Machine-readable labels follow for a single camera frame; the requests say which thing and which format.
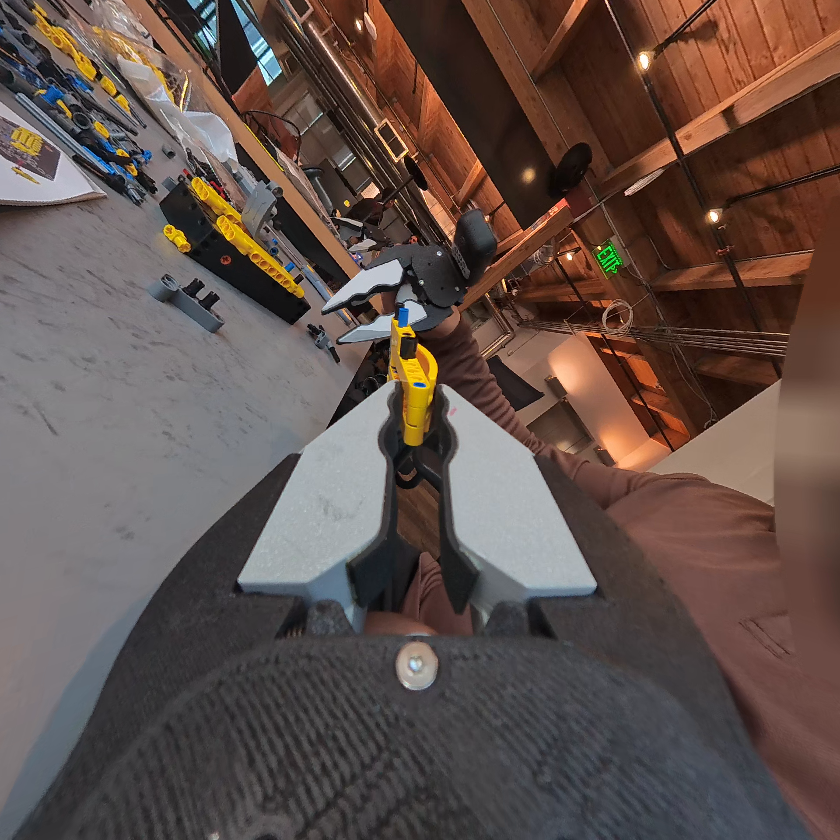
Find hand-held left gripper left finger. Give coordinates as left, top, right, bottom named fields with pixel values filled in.
left=236, top=381, right=405, bottom=606

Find red black small bricks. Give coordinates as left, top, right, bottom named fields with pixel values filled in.
left=184, top=147, right=232, bottom=193

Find clear plastic bags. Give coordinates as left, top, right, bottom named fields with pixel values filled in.
left=92, top=0, right=193, bottom=107

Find black yellow brick block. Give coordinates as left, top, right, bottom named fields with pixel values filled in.
left=159, top=177, right=313, bottom=326

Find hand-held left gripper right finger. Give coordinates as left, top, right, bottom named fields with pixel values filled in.
left=436, top=384, right=599, bottom=631

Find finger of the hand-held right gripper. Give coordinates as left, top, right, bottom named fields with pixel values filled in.
left=320, top=257, right=406, bottom=315
left=335, top=312, right=396, bottom=347

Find person's right forearm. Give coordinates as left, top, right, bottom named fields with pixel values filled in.
left=420, top=311, right=595, bottom=490

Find white plastic bag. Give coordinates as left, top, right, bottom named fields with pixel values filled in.
left=157, top=108, right=238, bottom=166

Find pile of small bricks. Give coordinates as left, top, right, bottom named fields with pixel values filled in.
left=0, top=0, right=160, bottom=202

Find black round pendant lamp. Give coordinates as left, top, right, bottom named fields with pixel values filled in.
left=549, top=142, right=595, bottom=199

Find tall wooden pillar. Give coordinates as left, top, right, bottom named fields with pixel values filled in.
left=459, top=206, right=580, bottom=313

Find yellow brick assembly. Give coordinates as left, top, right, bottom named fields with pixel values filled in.
left=387, top=305, right=439, bottom=448

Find wooden-edged background table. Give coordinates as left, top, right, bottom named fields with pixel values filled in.
left=125, top=0, right=370, bottom=284

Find grey curved brick panel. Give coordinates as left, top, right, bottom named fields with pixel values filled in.
left=241, top=182, right=285, bottom=232

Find black white device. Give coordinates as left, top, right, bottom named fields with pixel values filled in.
left=331, top=217, right=379, bottom=255

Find open instruction booklet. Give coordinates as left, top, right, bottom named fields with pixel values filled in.
left=0, top=98, right=108, bottom=208

